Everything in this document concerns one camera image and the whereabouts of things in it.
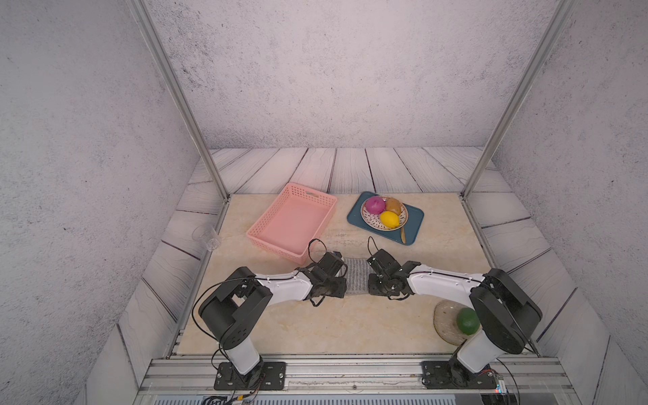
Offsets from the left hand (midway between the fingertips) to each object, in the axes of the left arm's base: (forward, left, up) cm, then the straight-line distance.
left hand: (348, 290), depth 90 cm
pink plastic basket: (+33, +23, -5) cm, 41 cm away
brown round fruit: (+37, -22, +4) cm, 43 cm away
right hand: (+1, -9, +1) cm, 9 cm away
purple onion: (+36, -14, +5) cm, 39 cm away
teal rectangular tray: (+27, -29, 0) cm, 39 cm away
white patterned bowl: (+32, -13, 0) cm, 34 cm away
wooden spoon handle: (+24, -25, -1) cm, 35 cm away
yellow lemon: (+28, -19, +4) cm, 35 cm away
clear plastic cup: (+24, +55, +2) cm, 60 cm away
